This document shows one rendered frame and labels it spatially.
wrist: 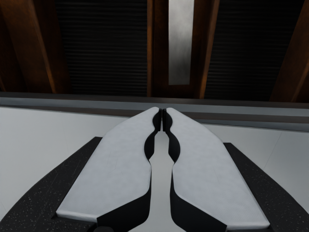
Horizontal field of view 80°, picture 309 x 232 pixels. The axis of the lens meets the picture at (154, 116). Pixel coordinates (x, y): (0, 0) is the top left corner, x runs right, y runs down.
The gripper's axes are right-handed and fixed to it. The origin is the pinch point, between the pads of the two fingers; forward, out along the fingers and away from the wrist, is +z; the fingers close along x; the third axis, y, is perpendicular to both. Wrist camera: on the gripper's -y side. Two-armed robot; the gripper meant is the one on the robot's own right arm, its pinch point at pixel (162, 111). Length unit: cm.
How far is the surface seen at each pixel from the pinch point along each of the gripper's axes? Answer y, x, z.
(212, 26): -4.2, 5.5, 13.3
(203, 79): 2.1, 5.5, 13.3
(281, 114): 1.6, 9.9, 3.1
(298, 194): 8.3, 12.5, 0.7
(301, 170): 5.3, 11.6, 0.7
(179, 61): -0.2, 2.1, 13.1
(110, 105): 1.3, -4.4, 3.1
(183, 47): -1.9, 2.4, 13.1
